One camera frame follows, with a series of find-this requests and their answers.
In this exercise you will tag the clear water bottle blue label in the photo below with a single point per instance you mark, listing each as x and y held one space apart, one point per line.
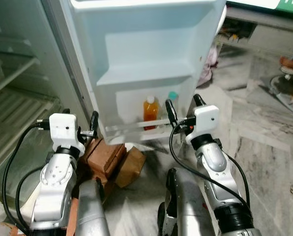
173 105

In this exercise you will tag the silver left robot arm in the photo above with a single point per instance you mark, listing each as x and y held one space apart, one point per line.
55 187

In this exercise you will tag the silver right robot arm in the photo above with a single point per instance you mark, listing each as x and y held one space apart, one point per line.
217 167

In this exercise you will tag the white fridge body with shelves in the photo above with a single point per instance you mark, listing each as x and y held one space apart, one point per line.
18 98

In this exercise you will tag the white fridge door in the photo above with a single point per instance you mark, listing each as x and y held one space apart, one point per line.
146 44

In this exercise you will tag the red brick stack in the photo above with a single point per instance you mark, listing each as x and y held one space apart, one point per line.
106 157

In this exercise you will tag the person in pink clothes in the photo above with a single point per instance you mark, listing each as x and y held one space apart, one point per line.
208 66

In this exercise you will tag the brown wooden block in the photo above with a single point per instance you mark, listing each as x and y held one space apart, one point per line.
131 167

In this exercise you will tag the silver left robot leg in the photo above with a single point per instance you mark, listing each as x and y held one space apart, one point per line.
91 209

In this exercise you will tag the green and white board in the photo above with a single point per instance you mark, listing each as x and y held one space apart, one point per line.
279 5

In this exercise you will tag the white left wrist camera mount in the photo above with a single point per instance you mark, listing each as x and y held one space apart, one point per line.
63 130

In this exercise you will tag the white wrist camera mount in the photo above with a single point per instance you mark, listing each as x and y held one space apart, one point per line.
63 130
205 120

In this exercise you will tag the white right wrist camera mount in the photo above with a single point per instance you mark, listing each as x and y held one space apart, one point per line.
205 120

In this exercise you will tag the metal frame lounge chair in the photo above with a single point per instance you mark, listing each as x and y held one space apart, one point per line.
284 81

